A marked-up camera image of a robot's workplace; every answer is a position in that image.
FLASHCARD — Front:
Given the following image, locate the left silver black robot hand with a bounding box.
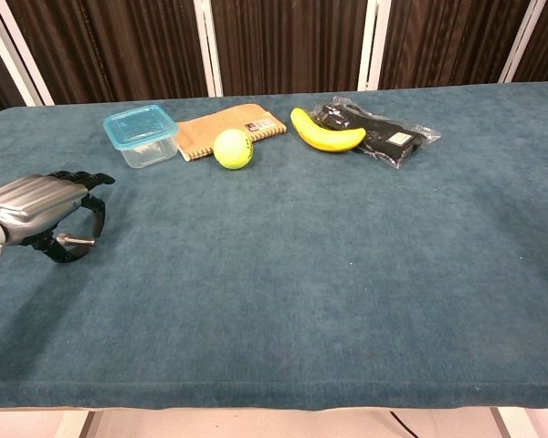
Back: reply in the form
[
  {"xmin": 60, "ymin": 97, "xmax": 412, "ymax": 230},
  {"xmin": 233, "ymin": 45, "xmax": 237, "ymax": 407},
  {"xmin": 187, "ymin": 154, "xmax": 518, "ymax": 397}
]
[{"xmin": 0, "ymin": 171, "xmax": 116, "ymax": 265}]

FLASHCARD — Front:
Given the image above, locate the small grey metal cylinder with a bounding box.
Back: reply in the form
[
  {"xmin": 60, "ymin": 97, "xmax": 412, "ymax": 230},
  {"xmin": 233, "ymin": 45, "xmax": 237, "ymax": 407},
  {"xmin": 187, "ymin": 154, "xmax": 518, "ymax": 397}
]
[{"xmin": 56, "ymin": 232, "xmax": 96, "ymax": 248}]

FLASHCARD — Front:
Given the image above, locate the clear container with blue lid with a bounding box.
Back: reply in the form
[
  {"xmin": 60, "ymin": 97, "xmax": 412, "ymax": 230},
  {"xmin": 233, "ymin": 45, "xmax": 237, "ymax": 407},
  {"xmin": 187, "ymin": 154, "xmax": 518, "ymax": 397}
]
[{"xmin": 102, "ymin": 104, "xmax": 180, "ymax": 171}]

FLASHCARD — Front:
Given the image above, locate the yellow tennis ball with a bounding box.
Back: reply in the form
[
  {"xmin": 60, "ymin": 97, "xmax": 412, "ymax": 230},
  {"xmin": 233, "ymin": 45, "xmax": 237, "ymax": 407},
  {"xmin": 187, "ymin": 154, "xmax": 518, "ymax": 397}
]
[{"xmin": 212, "ymin": 128, "xmax": 256, "ymax": 172}]

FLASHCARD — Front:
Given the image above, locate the brown spiral notebook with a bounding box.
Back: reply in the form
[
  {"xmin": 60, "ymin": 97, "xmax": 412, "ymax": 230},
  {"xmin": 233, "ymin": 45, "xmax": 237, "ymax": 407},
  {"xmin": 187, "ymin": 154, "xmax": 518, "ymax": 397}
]
[{"xmin": 175, "ymin": 103, "xmax": 289, "ymax": 162}]

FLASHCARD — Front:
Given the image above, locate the white table leg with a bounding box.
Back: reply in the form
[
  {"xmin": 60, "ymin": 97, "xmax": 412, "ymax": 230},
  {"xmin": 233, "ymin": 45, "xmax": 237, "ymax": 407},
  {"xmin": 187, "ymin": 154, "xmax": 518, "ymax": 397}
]
[
  {"xmin": 53, "ymin": 409, "xmax": 97, "ymax": 438},
  {"xmin": 489, "ymin": 406, "xmax": 541, "ymax": 438}
]

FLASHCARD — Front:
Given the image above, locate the teal table cloth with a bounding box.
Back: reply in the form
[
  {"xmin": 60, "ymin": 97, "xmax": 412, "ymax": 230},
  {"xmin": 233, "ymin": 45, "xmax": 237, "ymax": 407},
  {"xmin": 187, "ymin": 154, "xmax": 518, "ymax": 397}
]
[{"xmin": 0, "ymin": 80, "xmax": 548, "ymax": 413}]

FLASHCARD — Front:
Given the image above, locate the yellow banana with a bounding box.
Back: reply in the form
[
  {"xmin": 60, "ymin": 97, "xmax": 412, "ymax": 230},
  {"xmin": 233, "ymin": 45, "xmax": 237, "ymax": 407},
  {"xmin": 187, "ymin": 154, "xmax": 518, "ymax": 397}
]
[{"xmin": 290, "ymin": 107, "xmax": 368, "ymax": 153}]

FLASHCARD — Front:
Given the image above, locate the black item in plastic bag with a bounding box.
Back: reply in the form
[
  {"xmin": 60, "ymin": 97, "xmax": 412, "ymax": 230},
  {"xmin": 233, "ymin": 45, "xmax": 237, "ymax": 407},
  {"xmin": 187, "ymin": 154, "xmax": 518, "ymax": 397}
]
[{"xmin": 313, "ymin": 96, "xmax": 442, "ymax": 171}]

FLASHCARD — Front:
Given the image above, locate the dark folding screen white frame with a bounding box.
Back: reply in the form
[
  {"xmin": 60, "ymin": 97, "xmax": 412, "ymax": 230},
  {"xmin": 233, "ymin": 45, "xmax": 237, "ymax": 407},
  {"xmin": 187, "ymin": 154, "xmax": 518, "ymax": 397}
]
[{"xmin": 0, "ymin": 0, "xmax": 548, "ymax": 120}]

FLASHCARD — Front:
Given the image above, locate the black cable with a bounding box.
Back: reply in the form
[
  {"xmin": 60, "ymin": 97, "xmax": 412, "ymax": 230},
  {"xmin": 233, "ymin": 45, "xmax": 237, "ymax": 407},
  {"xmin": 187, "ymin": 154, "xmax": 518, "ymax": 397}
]
[{"xmin": 389, "ymin": 411, "xmax": 415, "ymax": 438}]

